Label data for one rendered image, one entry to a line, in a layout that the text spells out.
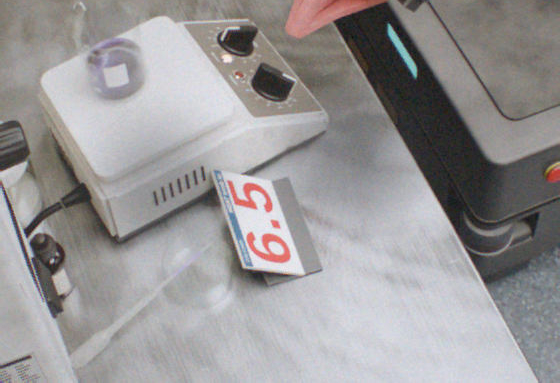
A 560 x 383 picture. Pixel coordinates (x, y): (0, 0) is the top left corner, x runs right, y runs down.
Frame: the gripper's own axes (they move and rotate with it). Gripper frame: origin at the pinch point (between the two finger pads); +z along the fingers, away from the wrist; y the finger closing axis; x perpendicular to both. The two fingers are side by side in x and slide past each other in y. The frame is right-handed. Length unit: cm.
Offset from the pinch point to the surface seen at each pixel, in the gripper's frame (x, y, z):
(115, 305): -2.1, 5.7, 24.7
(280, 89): 6.0, -1.7, 6.2
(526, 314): 93, -4, 27
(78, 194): -3.9, -2.7, 21.3
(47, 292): -39.8, 29.0, 2.2
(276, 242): 4.9, 8.2, 13.6
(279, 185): 7.8, 3.1, 11.9
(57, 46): 2.1, -20.8, 19.1
